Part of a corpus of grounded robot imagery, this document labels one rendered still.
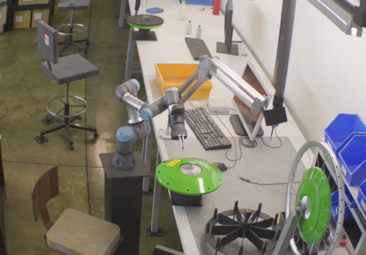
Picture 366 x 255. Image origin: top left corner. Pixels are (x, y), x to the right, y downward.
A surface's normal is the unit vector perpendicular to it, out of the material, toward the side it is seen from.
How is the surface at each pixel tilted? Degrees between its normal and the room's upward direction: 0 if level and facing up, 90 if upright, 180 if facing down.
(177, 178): 17
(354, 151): 88
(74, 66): 0
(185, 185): 23
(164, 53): 0
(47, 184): 90
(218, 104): 0
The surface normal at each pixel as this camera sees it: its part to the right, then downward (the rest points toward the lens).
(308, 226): -0.93, 0.18
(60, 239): 0.11, -0.88
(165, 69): 0.22, 0.42
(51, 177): 0.82, 0.35
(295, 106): -0.98, -0.02
